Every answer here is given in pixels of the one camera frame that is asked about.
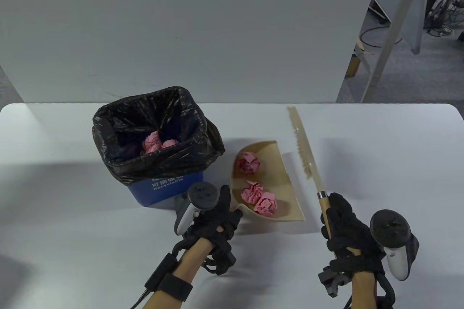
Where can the person's left hand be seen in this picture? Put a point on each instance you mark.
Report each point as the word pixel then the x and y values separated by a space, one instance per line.
pixel 217 225

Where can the person's right hand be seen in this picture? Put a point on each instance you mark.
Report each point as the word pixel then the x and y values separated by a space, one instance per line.
pixel 348 240

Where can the black hand controller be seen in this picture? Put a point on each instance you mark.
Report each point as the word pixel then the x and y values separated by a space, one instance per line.
pixel 201 195
pixel 389 227

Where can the blue plastic recycling bin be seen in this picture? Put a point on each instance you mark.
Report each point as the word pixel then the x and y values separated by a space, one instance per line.
pixel 159 193

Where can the pile of pink paper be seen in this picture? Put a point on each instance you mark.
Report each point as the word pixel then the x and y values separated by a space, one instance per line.
pixel 250 164

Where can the black plastic bin bag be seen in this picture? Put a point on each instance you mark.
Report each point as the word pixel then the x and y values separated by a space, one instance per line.
pixel 174 164

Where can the beige plastic dustpan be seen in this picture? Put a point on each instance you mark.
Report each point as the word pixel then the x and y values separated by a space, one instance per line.
pixel 279 178

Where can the person's left forearm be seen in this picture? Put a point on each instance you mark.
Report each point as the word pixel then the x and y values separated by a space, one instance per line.
pixel 188 258

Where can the person's right forearm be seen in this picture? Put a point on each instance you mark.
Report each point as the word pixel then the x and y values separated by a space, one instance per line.
pixel 364 291

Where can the white table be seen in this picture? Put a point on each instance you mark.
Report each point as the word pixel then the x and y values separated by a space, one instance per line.
pixel 398 178

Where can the wooden block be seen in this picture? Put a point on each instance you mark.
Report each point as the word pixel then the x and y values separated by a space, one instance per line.
pixel 353 66

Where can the white backdrop board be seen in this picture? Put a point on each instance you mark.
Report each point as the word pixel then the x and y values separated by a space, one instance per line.
pixel 181 26

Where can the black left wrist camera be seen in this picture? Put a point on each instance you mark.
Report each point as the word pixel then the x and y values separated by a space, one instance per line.
pixel 224 262

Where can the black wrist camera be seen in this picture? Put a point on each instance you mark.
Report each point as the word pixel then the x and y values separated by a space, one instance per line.
pixel 224 262
pixel 331 282

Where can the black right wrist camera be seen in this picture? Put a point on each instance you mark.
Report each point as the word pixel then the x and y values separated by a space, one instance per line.
pixel 331 282

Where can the grey slanted metal post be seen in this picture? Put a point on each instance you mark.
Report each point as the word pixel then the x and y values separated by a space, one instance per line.
pixel 395 30

